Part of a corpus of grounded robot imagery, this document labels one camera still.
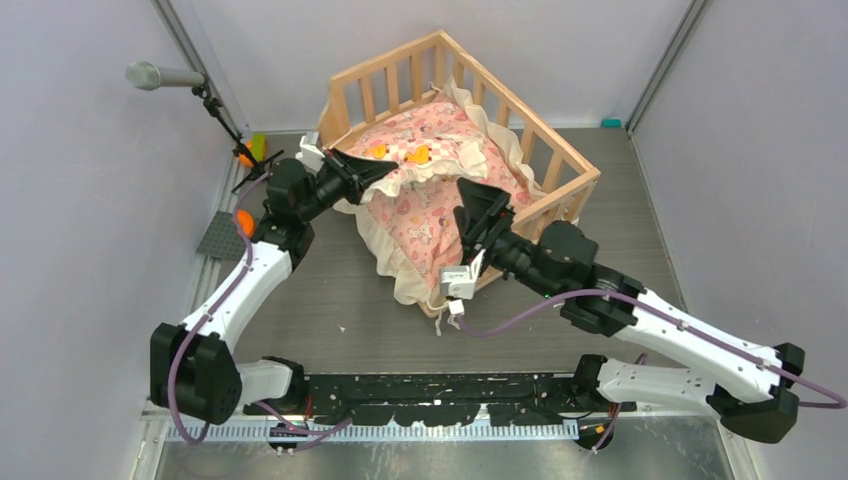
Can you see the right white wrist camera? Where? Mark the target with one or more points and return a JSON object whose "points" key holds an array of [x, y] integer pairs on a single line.
{"points": [[458, 283]]}

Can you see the wooden slatted pet bed frame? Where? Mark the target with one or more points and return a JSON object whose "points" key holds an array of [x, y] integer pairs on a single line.
{"points": [[411, 75]]}

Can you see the orange curved toy piece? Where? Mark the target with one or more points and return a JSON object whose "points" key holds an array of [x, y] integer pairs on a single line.
{"points": [[245, 222]]}

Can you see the pink printed cushion with ties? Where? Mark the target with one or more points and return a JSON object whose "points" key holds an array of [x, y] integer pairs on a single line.
{"points": [[414, 235]]}

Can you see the teal small block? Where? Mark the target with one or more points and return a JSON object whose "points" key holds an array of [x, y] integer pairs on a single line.
{"points": [[613, 123]]}

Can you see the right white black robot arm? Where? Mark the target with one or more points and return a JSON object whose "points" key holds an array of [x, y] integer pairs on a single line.
{"points": [[747, 387]]}

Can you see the grey building plate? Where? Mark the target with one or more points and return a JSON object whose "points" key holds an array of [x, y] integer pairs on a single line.
{"points": [[221, 240]]}

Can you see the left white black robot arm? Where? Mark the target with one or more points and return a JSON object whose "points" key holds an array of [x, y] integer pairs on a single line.
{"points": [[192, 370]]}

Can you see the orange green toy ball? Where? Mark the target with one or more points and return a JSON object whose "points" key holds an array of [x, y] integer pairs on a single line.
{"points": [[258, 147]]}

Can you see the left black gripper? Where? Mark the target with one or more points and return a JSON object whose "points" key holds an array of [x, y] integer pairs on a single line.
{"points": [[353, 172]]}

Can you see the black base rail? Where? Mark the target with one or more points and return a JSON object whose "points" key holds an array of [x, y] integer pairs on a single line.
{"points": [[441, 400]]}

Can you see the silver microphone on tripod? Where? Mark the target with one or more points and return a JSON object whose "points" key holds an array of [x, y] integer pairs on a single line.
{"points": [[145, 76]]}

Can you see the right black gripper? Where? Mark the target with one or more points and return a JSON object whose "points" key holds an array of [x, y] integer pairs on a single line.
{"points": [[481, 204]]}

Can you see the small checkered ruffled pillow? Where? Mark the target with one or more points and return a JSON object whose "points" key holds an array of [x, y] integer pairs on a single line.
{"points": [[423, 147]]}

